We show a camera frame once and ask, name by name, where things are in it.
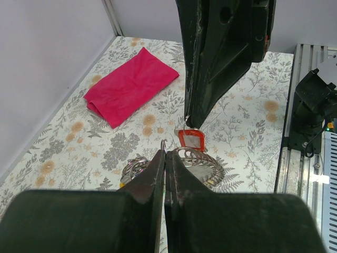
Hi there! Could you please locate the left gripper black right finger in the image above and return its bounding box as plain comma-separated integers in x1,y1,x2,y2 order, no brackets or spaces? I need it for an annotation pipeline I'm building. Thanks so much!
164,151,325,252

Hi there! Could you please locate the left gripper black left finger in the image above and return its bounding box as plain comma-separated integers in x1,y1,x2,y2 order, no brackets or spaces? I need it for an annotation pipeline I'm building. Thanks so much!
1,150,166,252

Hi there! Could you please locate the metal key organiser with rings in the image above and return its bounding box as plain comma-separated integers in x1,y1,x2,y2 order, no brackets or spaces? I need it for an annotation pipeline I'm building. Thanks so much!
120,139,227,189

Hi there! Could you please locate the pink folded cloth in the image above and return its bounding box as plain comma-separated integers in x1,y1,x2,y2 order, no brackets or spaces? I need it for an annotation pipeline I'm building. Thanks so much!
84,48,179,129

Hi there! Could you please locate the aluminium mounting rail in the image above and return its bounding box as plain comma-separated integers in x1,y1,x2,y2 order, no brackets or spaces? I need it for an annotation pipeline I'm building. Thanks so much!
274,44,336,203

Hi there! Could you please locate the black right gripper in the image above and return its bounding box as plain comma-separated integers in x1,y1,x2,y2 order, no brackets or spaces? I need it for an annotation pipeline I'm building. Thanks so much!
176,0,276,128

